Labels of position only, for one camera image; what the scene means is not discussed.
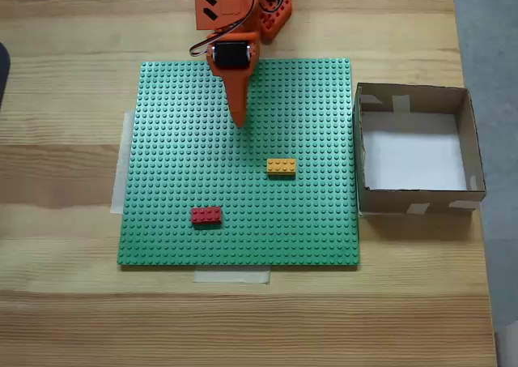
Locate yellow lego block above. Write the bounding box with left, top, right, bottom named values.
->
left=265, top=158, right=297, bottom=179

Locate green lego baseplate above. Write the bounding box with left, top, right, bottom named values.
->
left=116, top=58, right=361, bottom=270

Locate red lego block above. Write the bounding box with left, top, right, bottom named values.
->
left=190, top=206, right=224, bottom=226

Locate open cardboard box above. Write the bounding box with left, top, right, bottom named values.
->
left=352, top=82, right=487, bottom=218

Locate translucent masking tape strip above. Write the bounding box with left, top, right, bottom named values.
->
left=109, top=109, right=137, bottom=216
left=193, top=268, right=271, bottom=285

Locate black rounded object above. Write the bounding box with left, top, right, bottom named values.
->
left=0, top=41, right=11, bottom=109

